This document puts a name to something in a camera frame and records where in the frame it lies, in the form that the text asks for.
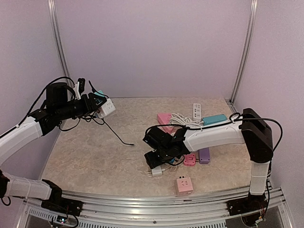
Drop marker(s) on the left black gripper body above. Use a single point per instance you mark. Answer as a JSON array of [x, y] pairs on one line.
[[80, 109]]

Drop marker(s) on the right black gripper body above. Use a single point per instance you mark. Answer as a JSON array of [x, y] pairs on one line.
[[162, 157]]

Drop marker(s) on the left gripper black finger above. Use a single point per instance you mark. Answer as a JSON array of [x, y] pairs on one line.
[[97, 103], [98, 97]]

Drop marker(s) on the teal usb charger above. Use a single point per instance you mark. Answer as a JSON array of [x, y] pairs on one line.
[[99, 93]]

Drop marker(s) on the white cube socket adapter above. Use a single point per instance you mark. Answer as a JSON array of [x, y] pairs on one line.
[[106, 109]]

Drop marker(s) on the white usb charger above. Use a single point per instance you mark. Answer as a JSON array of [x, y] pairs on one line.
[[155, 172]]

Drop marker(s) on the pink socket adapter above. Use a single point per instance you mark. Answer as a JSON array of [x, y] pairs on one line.
[[189, 160]]

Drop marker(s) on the pink cube socket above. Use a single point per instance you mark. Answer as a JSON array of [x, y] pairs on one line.
[[183, 186]]

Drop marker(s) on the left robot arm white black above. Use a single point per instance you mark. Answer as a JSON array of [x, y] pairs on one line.
[[62, 102]]

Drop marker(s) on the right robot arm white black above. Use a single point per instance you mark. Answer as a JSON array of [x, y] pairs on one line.
[[241, 128]]

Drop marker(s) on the pink triangular socket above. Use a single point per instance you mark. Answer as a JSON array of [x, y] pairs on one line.
[[164, 118]]

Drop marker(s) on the purple power strip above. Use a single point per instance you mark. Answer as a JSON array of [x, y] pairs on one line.
[[204, 156]]

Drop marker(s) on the white power strip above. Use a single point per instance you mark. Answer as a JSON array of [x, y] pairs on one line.
[[197, 112]]

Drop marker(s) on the teal power strip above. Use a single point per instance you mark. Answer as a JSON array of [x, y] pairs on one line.
[[214, 119]]

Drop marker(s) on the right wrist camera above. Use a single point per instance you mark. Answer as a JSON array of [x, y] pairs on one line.
[[150, 138]]

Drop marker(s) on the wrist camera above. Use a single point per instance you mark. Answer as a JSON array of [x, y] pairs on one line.
[[79, 88], [150, 138]]

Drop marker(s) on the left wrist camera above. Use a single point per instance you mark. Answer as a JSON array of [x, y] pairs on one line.
[[79, 88]]

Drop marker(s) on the front aluminium rail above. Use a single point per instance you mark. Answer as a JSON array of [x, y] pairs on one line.
[[197, 211]]

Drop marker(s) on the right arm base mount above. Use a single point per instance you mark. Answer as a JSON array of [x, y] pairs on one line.
[[247, 204]]

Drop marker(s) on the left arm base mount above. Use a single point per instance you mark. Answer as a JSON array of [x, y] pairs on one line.
[[59, 204]]

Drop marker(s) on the right aluminium frame post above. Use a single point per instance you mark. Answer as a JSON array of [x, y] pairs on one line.
[[245, 50]]

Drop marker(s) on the aluminium frame post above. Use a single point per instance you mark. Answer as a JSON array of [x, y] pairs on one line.
[[58, 41], [245, 50]]

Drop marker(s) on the left aluminium frame post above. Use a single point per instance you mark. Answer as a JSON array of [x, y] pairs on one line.
[[58, 41]]

